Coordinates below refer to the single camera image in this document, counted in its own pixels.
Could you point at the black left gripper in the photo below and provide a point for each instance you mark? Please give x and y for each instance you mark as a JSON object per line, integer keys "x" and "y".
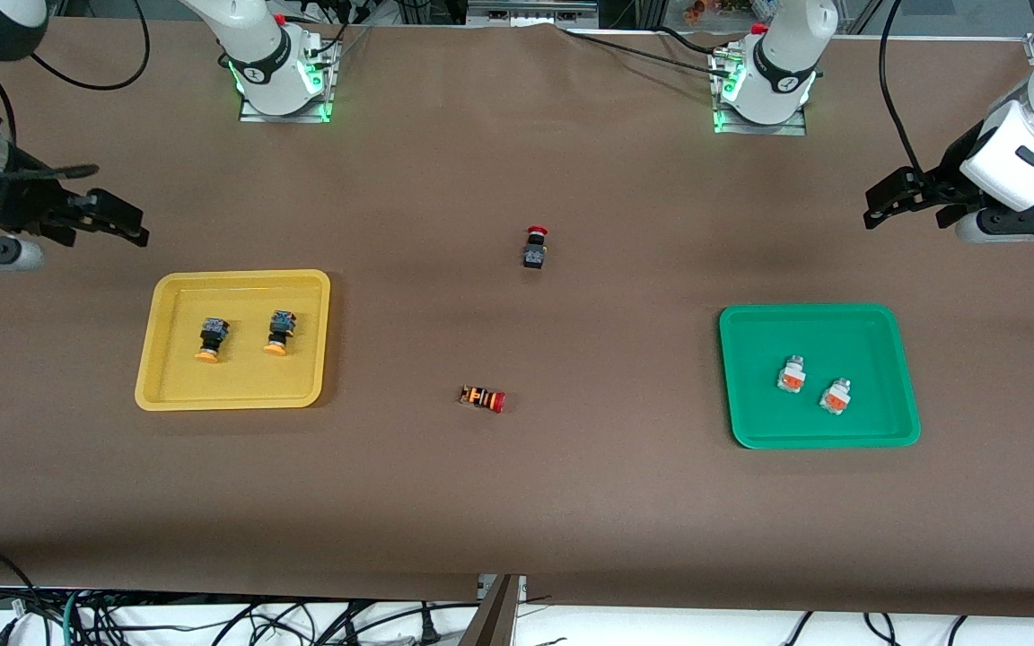
{"x": 946, "y": 180}

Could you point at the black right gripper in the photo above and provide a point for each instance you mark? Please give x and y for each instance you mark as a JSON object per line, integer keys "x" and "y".
{"x": 21, "y": 203}

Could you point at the yellow push button black body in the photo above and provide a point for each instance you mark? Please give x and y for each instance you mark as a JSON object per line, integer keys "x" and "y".
{"x": 211, "y": 337}
{"x": 279, "y": 330}

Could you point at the white push button orange contact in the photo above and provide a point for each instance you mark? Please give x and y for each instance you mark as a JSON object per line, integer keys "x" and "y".
{"x": 836, "y": 398}
{"x": 791, "y": 377}

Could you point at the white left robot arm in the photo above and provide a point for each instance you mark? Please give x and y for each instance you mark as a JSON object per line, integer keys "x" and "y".
{"x": 786, "y": 54}

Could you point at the yellow plastic tray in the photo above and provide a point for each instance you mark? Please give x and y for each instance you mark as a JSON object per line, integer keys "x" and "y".
{"x": 239, "y": 381}

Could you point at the green plastic tray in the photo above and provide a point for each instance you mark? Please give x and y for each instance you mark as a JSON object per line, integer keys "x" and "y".
{"x": 768, "y": 413}

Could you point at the colourful background object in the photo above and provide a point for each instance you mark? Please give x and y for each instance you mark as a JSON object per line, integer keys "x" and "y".
{"x": 719, "y": 7}

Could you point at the red push button black body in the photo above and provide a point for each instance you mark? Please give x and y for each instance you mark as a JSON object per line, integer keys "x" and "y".
{"x": 534, "y": 254}

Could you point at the red push button orange body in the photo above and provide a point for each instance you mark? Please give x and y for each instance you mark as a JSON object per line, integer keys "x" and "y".
{"x": 481, "y": 397}

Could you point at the brown table cover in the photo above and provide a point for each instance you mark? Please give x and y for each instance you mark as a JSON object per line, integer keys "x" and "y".
{"x": 517, "y": 502}

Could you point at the dark metal table leg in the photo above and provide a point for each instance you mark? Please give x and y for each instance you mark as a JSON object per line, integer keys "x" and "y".
{"x": 490, "y": 624}

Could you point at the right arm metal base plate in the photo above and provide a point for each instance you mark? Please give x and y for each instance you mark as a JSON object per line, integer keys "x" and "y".
{"x": 324, "y": 108}

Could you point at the aluminium frame bracket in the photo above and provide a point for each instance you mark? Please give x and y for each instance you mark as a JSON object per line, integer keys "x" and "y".
{"x": 530, "y": 11}

